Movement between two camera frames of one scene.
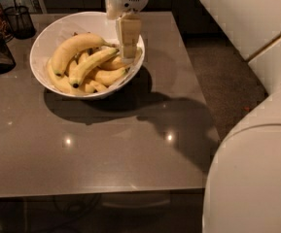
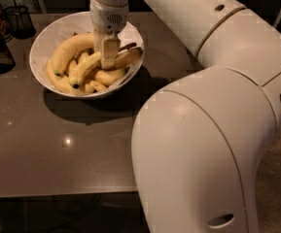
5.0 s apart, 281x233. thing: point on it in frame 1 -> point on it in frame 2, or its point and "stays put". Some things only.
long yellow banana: [79, 71] stays put
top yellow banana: [71, 45] stays put
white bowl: [87, 21] stays put
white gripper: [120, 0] -> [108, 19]
